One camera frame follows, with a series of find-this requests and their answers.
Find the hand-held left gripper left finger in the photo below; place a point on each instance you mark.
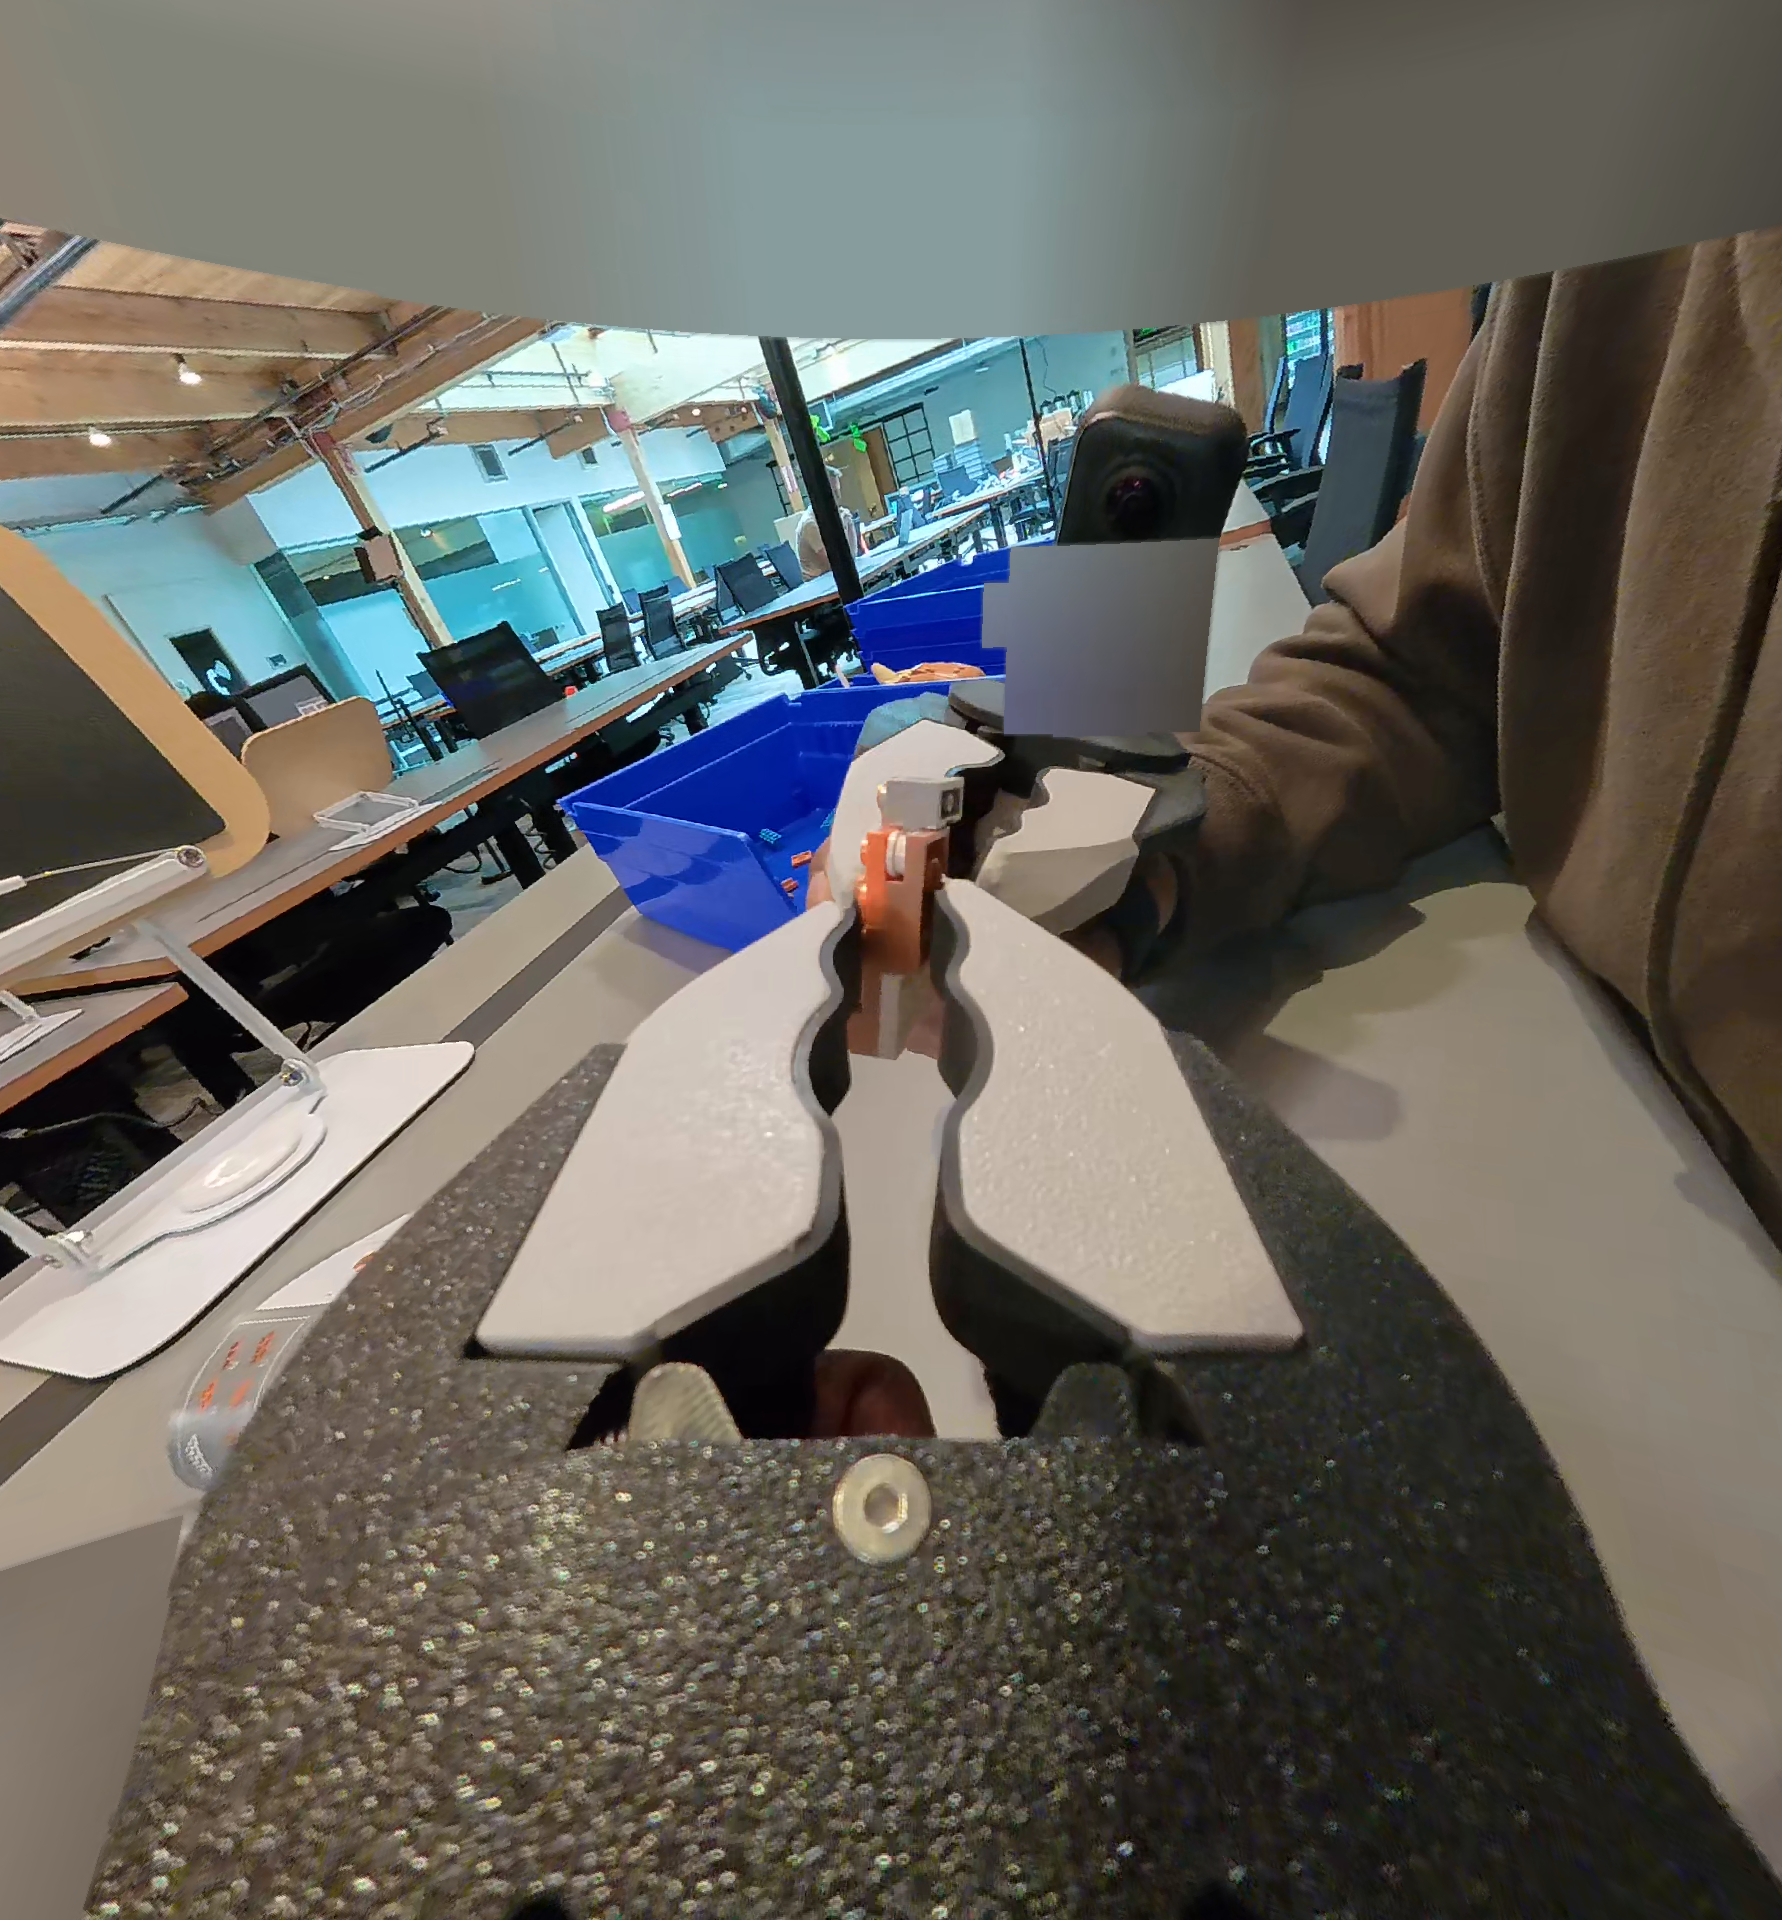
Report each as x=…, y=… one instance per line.
x=683, y=1170

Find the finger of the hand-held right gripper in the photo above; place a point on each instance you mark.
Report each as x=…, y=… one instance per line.
x=1079, y=848
x=913, y=755

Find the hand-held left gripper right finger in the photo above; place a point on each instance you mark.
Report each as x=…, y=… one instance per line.
x=1116, y=1170

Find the small orange brown brick assembly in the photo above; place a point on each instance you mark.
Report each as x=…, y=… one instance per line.
x=894, y=932

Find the blue plastic bin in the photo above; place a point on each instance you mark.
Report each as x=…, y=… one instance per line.
x=683, y=840
x=922, y=615

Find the grey instruction booklet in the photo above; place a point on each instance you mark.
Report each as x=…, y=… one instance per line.
x=254, y=1395

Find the person's right forearm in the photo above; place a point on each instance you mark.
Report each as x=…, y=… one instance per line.
x=1343, y=749

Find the grey desk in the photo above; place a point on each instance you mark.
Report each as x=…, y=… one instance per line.
x=1432, y=1124

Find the person's left hand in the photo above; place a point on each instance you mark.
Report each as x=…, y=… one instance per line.
x=868, y=1395

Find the black pole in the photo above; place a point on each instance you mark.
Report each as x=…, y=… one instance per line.
x=803, y=451

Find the long wooden table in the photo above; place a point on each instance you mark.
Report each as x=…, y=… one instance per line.
x=561, y=719

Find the white metal stand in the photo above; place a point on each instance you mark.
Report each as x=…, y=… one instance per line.
x=233, y=1199

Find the white flat tray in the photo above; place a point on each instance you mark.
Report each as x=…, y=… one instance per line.
x=367, y=810

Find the black board with tan rim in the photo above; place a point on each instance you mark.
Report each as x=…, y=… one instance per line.
x=50, y=719

